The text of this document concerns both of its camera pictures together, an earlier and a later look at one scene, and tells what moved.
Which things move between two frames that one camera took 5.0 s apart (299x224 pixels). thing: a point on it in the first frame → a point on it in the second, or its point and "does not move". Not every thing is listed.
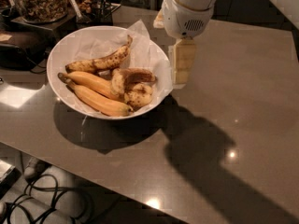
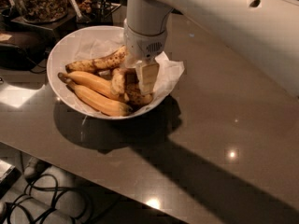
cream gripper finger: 159,21 → 129,63
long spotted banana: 108,61 does not move
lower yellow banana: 96,101 does not move
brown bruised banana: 122,78 → 131,84
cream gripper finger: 181,56 → 147,77
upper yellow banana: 92,81 does not move
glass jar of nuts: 42,4 does not move
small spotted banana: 138,94 does not move
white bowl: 107,72 does not move
